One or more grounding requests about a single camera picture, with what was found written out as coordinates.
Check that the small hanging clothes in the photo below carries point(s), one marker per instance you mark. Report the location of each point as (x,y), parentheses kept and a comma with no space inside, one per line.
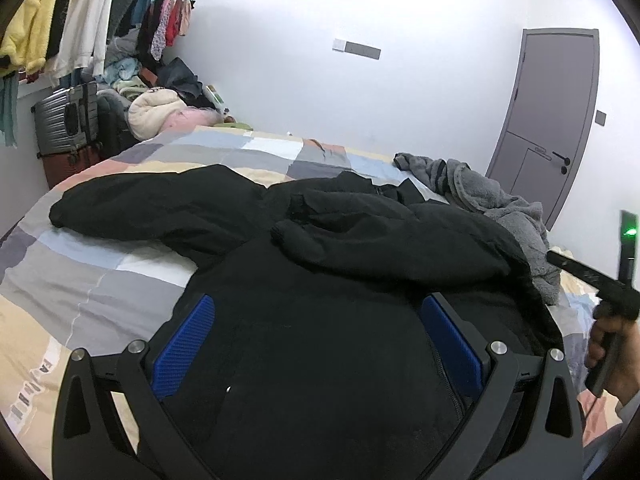
(162,25)

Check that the green stool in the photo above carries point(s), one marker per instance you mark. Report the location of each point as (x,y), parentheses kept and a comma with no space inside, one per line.
(239,125)

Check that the black jacket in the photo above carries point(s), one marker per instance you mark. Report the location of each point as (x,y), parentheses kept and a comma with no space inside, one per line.
(310,335)

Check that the yellow fleece jacket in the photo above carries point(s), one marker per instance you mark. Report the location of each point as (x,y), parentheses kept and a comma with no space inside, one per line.
(30,25)

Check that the pile of light clothes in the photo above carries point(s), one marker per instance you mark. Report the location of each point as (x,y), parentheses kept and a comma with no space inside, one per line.
(120,72)

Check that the person's right forearm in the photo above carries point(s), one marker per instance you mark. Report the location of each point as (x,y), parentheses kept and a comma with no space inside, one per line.
(629,412)

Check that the white wall switch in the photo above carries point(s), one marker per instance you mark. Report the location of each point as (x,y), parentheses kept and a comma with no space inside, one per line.
(339,45)

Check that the teal hanging cloth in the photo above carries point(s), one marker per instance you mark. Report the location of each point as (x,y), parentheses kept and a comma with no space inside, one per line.
(8,110)

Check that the grey fleece robe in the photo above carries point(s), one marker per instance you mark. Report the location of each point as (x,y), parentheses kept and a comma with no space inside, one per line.
(505,210)

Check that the grey door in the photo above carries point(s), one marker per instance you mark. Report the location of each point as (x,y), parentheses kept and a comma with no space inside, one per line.
(550,100)

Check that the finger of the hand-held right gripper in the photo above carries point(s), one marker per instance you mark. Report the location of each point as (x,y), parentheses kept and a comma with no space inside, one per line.
(575,267)

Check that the white and green bottle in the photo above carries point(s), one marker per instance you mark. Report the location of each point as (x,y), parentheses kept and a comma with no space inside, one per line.
(215,97)

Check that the pink cloth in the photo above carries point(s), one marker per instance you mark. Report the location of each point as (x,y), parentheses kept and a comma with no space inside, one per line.
(192,120)

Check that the red suitcase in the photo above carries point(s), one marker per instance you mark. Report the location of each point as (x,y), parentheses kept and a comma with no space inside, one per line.
(70,167)

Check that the black cloth heap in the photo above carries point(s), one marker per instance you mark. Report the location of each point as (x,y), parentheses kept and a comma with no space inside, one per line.
(180,80)

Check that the white hoodie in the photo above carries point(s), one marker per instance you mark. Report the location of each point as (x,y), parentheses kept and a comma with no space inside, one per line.
(85,15)

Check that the patchwork checkered bed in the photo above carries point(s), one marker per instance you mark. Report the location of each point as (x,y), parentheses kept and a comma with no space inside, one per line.
(100,280)

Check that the dark bag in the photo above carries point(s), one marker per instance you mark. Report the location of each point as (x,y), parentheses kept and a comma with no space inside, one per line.
(112,122)

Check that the grey wall switch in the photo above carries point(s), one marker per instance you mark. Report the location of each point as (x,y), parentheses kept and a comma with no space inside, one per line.
(600,117)

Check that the person's blue jeans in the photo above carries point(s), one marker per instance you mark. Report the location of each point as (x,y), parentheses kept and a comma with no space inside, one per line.
(600,452)

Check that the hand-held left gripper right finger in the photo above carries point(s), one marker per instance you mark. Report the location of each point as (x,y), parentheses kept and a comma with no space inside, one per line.
(452,347)

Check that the black hanging garment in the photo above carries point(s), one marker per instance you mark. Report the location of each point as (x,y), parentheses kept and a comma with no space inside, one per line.
(64,0)

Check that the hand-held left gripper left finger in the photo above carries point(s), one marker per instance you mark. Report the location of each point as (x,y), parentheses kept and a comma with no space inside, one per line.
(182,345)

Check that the grey ribbed suitcase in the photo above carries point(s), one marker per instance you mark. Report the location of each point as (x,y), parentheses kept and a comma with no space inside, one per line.
(57,117)

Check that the person's right hand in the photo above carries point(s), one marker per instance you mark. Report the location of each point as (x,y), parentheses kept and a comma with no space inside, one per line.
(629,360)

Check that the grey wall panel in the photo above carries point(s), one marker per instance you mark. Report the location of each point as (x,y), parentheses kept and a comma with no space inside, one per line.
(363,50)

